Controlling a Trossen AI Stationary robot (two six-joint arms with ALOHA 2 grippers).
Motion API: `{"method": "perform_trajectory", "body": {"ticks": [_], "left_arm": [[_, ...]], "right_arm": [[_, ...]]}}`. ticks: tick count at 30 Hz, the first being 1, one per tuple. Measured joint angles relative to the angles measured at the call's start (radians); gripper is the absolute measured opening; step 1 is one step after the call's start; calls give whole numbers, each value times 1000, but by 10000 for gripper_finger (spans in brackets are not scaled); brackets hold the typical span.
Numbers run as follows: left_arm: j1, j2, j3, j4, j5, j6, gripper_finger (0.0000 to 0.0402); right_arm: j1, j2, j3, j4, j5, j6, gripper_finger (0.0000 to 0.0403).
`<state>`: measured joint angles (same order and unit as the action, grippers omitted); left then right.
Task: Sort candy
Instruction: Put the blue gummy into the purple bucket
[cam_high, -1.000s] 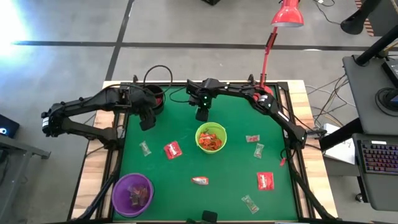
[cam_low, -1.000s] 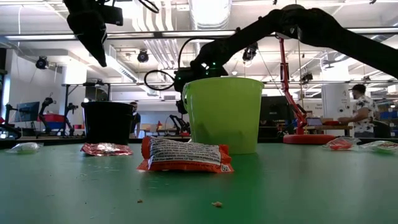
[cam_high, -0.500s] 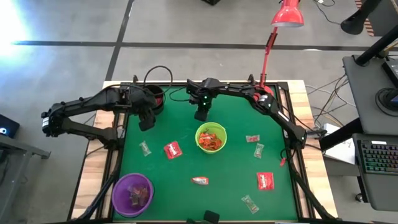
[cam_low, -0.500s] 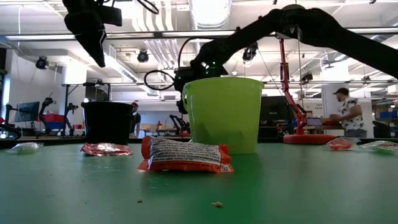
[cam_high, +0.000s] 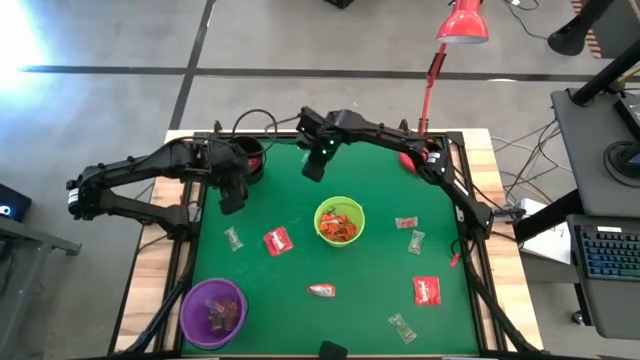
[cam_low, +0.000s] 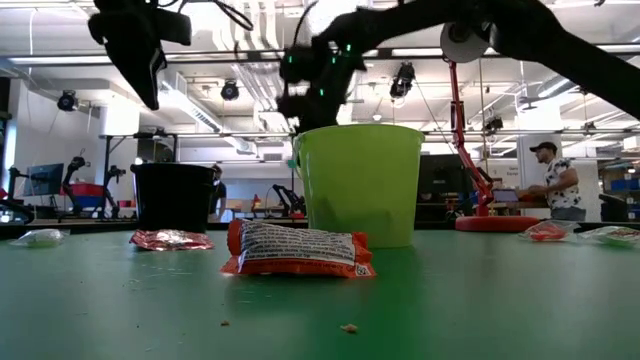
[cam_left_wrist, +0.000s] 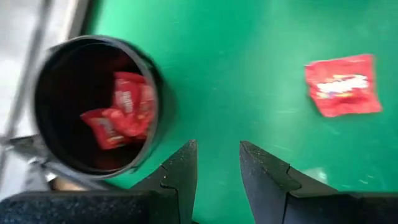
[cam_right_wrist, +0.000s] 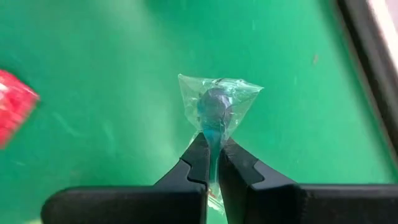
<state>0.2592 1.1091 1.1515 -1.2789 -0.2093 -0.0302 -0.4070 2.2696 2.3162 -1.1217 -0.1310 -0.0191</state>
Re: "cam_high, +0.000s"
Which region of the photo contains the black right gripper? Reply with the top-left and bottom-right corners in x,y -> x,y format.
295,106 -> 351,161

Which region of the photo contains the clear wrapper green candy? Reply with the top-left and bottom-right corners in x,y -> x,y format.
407,229 -> 426,256
224,225 -> 245,253

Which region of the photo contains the silver red candy pack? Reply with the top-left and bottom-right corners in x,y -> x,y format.
306,282 -> 337,299

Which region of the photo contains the black plastic bucket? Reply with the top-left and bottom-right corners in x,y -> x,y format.
227,134 -> 268,186

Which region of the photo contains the green plastic bucket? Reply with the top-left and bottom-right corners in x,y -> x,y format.
313,195 -> 367,249

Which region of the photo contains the purple plastic bucket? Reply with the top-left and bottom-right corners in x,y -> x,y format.
179,277 -> 249,351

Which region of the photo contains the green table mat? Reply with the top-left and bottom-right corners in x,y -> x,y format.
182,137 -> 481,356

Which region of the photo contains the red desk lamp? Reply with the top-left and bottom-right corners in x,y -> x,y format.
398,0 -> 490,176

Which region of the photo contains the grey bench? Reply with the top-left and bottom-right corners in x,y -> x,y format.
0,215 -> 83,360

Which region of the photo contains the white box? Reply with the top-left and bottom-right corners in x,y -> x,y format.
517,197 -> 544,221

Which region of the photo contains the black device blue light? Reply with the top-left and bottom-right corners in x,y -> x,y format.
0,183 -> 33,224

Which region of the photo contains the black desk support bar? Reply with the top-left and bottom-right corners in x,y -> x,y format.
512,188 -> 585,245

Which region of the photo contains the white paper sheet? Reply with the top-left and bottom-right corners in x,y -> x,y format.
520,222 -> 572,266

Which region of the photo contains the grey side desk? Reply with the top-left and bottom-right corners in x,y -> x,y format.
550,87 -> 640,219

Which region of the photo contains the black stand pole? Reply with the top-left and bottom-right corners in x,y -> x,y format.
546,0 -> 617,57
571,38 -> 640,107

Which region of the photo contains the round black device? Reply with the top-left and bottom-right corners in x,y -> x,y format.
602,139 -> 640,180

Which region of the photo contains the backlit black keyboard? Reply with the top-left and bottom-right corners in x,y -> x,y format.
573,224 -> 640,282

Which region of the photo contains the grey keyboard tray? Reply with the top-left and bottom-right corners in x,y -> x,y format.
566,214 -> 640,341

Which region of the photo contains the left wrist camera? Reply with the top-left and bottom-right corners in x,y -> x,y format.
218,191 -> 247,217

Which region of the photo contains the black frame leg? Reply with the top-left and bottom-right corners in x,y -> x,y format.
463,249 -> 544,357
113,239 -> 195,357

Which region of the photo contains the floor cable bundle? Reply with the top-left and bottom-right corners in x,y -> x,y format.
489,117 -> 569,201

